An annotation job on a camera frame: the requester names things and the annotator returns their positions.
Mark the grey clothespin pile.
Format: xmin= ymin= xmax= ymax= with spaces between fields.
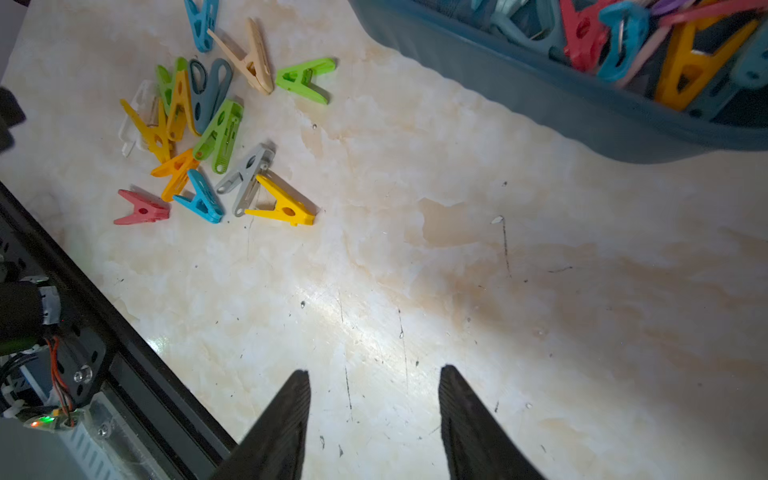
xmin=215 ymin=144 xmax=275 ymax=217

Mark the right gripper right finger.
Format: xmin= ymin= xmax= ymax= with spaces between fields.
xmin=438 ymin=365 xmax=544 ymax=480

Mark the yellow clothespin pile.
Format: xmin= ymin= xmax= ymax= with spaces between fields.
xmin=245 ymin=174 xmax=315 ymax=226
xmin=120 ymin=99 xmax=173 ymax=164

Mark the light blue clothespin front left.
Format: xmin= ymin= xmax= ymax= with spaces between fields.
xmin=173 ymin=170 xmax=224 ymax=224

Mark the teal plastic storage box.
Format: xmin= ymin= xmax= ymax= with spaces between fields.
xmin=351 ymin=1 xmax=767 ymax=164

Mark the slate blue clothespin left pile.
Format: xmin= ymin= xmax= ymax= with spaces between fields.
xmin=188 ymin=58 xmax=233 ymax=135

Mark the beige clothespin left pile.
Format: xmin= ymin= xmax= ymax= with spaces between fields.
xmin=207 ymin=18 xmax=274 ymax=95

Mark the orange clothespin front left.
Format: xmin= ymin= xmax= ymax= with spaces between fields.
xmin=151 ymin=148 xmax=200 ymax=203

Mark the green clothespin pile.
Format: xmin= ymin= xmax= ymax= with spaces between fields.
xmin=275 ymin=57 xmax=336 ymax=105
xmin=192 ymin=99 xmax=244 ymax=174
xmin=155 ymin=65 xmax=174 ymax=116

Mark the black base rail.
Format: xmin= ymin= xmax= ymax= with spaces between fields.
xmin=1 ymin=188 xmax=236 ymax=479

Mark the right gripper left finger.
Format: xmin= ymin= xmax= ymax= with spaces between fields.
xmin=212 ymin=370 xmax=311 ymax=479

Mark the white clothespin left pile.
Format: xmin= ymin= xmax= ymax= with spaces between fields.
xmin=118 ymin=79 xmax=158 ymax=158

